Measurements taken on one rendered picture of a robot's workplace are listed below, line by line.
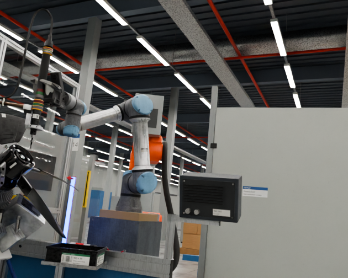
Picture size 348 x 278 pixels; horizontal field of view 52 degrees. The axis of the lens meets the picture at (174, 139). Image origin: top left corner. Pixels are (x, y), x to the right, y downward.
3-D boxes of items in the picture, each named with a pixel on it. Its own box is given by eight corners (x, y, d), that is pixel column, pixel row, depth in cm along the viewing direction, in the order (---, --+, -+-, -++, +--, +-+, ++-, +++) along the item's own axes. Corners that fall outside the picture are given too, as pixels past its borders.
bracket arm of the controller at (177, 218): (167, 220, 161) (167, 213, 161) (169, 220, 163) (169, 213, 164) (219, 225, 153) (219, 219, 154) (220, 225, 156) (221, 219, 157)
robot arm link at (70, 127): (73, 139, 184) (77, 118, 186) (80, 136, 175) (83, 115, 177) (58, 136, 180) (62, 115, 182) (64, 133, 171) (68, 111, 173)
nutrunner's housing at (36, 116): (27, 133, 148) (45, 31, 157) (28, 134, 151) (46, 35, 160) (37, 134, 149) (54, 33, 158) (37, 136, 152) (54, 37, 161)
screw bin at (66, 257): (42, 263, 146) (46, 246, 147) (57, 258, 162) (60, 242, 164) (95, 269, 144) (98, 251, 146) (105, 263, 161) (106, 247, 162)
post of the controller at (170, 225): (163, 258, 157) (168, 213, 161) (165, 258, 160) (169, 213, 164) (170, 260, 156) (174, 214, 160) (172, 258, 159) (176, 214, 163)
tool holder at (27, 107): (19, 125, 146) (23, 102, 148) (20, 128, 152) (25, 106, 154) (42, 128, 148) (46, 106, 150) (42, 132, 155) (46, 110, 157)
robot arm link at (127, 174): (135, 194, 213) (138, 172, 215) (146, 195, 201) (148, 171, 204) (116, 192, 206) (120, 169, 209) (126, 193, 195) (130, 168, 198)
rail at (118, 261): (1, 252, 182) (4, 236, 184) (7, 251, 186) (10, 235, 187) (169, 279, 154) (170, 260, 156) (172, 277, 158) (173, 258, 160)
